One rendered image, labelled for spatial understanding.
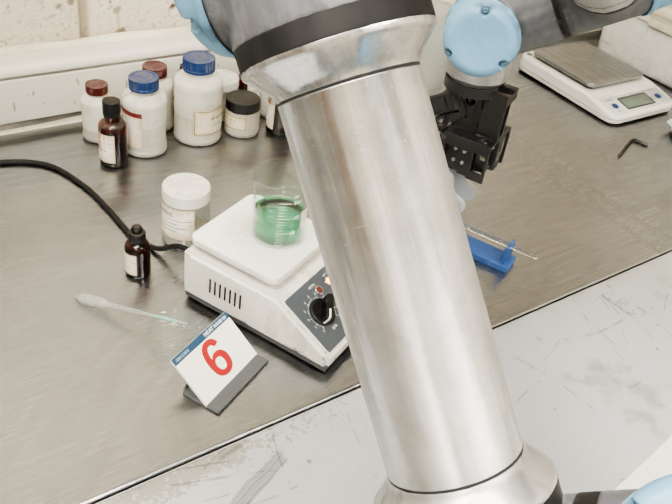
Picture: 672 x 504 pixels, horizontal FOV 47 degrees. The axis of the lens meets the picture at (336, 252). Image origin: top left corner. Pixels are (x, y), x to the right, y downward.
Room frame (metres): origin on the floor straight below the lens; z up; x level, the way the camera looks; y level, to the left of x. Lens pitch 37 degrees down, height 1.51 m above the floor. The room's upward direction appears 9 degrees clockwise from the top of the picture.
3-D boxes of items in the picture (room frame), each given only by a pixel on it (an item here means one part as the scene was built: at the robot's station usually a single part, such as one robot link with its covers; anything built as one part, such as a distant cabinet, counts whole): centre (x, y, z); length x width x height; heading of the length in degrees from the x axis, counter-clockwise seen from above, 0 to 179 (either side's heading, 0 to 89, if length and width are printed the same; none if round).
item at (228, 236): (0.69, 0.08, 0.98); 0.12 x 0.12 x 0.01; 64
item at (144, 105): (0.97, 0.30, 0.96); 0.06 x 0.06 x 0.11
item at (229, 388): (0.55, 0.10, 0.92); 0.09 x 0.06 x 0.04; 156
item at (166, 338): (0.59, 0.16, 0.91); 0.06 x 0.06 x 0.02
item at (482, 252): (0.84, -0.19, 0.92); 0.10 x 0.03 x 0.04; 65
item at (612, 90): (1.45, -0.45, 0.92); 0.26 x 0.19 x 0.05; 39
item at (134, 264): (0.69, 0.23, 0.93); 0.03 x 0.03 x 0.07
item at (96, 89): (0.98, 0.38, 0.94); 0.05 x 0.05 x 0.09
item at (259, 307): (0.68, 0.06, 0.94); 0.22 x 0.13 x 0.08; 64
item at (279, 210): (0.69, 0.07, 1.03); 0.07 x 0.06 x 0.08; 116
